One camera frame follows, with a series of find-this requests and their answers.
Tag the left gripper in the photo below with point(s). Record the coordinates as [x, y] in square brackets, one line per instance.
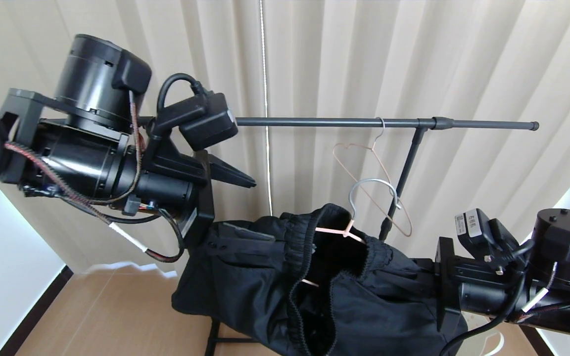
[92, 168]

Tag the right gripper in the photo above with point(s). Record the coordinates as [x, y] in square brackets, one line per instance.
[488, 291]

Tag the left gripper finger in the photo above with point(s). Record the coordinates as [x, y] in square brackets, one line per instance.
[240, 232]

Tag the black shorts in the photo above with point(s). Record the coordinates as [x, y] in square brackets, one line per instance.
[245, 287]

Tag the pink clothes hanger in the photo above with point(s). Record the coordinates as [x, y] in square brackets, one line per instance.
[350, 228]
[383, 126]

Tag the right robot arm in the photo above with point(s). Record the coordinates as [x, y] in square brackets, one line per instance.
[567, 247]

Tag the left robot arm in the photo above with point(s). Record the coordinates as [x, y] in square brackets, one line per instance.
[92, 79]

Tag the white laundry basket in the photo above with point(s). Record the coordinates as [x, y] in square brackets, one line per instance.
[475, 324]

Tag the black clothes rack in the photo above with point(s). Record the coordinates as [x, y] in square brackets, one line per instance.
[314, 121]

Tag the beige curtain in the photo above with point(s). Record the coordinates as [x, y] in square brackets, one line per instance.
[413, 59]

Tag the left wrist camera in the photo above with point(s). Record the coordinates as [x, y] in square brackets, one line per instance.
[211, 123]

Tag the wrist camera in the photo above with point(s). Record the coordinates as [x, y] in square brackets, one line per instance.
[211, 123]
[478, 232]

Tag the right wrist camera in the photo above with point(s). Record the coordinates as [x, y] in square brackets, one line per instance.
[478, 232]

